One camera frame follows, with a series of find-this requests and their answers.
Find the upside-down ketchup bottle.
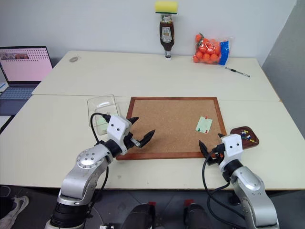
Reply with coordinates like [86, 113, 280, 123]
[159, 13, 176, 62]

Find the yellow and green sponge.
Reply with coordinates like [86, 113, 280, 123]
[154, 0, 179, 15]

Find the dark rounded shape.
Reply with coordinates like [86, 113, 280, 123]
[122, 201, 157, 229]
[183, 199, 215, 229]

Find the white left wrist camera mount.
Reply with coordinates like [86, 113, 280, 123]
[106, 114, 133, 154]

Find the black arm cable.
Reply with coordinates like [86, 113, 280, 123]
[89, 112, 113, 210]
[202, 145, 243, 229]

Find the grey open laptop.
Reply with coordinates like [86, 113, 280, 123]
[0, 45, 54, 101]

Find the white sneaker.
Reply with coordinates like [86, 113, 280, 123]
[0, 195, 30, 229]

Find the wood-framed cork board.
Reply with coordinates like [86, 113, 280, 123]
[116, 96, 228, 161]

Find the black and silver pen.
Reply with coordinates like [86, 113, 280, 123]
[224, 66, 251, 78]

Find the pale green paper note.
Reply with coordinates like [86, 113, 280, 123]
[96, 118, 111, 132]
[195, 116, 214, 134]

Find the brown wooden tray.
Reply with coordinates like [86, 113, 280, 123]
[229, 125, 260, 151]

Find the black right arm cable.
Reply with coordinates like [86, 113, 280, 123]
[202, 145, 243, 229]

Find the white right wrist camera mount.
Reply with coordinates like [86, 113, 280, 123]
[218, 134, 245, 171]

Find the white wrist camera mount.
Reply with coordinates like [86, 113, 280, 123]
[106, 114, 133, 154]
[218, 134, 245, 171]

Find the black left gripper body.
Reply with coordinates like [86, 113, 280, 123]
[123, 130, 143, 150]

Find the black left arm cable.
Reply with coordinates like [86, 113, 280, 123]
[89, 112, 113, 210]

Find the bag of orange balls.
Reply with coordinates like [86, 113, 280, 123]
[191, 32, 235, 66]

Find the clear plastic container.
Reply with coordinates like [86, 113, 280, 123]
[87, 94, 121, 136]

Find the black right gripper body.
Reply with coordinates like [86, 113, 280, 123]
[206, 143, 226, 166]

